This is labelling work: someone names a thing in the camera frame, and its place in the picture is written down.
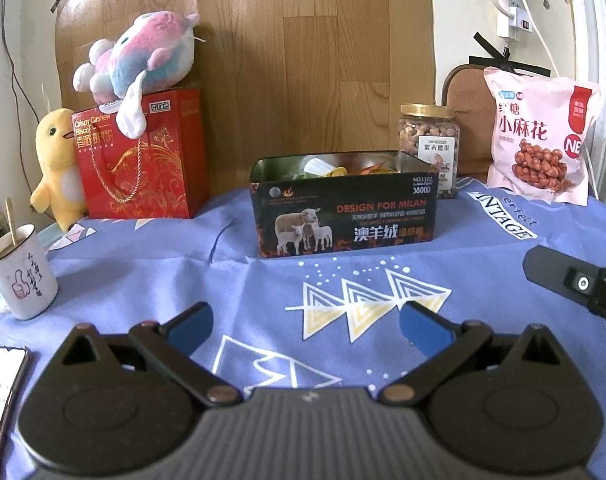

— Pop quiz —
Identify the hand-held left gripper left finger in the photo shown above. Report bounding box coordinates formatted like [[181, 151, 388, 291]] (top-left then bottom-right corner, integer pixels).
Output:
[[58, 301, 244, 409]]

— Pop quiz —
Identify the smartphone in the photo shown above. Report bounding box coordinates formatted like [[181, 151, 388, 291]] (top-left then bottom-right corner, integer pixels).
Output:
[[0, 345, 30, 465]]

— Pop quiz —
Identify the white enamel mug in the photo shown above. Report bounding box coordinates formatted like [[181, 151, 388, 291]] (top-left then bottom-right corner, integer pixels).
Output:
[[0, 224, 59, 321]]

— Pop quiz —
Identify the white power strip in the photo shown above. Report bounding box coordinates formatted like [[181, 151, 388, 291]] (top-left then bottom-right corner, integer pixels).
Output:
[[493, 0, 536, 41]]

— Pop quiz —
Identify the red gift bag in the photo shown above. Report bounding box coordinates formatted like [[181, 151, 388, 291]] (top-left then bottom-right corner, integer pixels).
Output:
[[72, 87, 212, 220]]

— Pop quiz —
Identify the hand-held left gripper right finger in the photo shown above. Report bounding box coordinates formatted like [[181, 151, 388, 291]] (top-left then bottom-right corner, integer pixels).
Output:
[[382, 301, 576, 408]]

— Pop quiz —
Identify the white jelly cup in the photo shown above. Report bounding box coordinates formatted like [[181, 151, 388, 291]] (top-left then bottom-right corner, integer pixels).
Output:
[[304, 157, 336, 177]]

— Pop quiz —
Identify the yellow plush duck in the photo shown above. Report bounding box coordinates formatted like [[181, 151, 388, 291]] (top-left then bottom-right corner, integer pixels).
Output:
[[30, 108, 90, 234]]

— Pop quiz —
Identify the thin black cable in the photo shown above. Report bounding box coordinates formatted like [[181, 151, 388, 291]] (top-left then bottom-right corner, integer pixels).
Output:
[[0, 0, 24, 107]]

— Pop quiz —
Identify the black printed box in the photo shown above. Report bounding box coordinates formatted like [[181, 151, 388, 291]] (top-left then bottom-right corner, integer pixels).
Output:
[[249, 150, 440, 260]]

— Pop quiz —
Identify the orange snack packet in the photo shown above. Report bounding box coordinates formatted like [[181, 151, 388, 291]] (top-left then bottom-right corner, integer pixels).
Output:
[[358, 161, 400, 176]]

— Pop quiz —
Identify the clear nut jar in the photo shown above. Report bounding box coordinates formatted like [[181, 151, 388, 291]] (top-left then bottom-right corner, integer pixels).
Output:
[[398, 104, 460, 200]]

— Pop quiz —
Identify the wooden stick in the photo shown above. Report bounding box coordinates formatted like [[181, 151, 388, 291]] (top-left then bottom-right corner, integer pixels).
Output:
[[5, 197, 19, 249]]

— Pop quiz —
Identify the large pink snack bag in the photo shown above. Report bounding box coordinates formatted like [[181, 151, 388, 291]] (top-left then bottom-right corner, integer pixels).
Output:
[[484, 66, 604, 206]]

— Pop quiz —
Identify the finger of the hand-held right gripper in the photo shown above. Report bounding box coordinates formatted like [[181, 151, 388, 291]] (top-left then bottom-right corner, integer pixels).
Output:
[[524, 245, 606, 334]]

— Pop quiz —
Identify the wooden board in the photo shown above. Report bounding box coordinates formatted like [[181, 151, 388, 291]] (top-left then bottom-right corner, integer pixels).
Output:
[[54, 0, 436, 197]]

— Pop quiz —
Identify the pastel plush toy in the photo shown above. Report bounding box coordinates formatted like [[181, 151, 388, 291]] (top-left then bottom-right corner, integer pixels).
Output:
[[73, 11, 202, 140]]

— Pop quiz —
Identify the brown chair back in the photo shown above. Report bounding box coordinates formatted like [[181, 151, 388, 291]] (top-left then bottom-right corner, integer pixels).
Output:
[[442, 64, 500, 179]]

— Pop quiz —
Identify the blue printed tablecloth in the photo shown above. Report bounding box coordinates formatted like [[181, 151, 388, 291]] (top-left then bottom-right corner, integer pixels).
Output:
[[0, 175, 606, 480]]

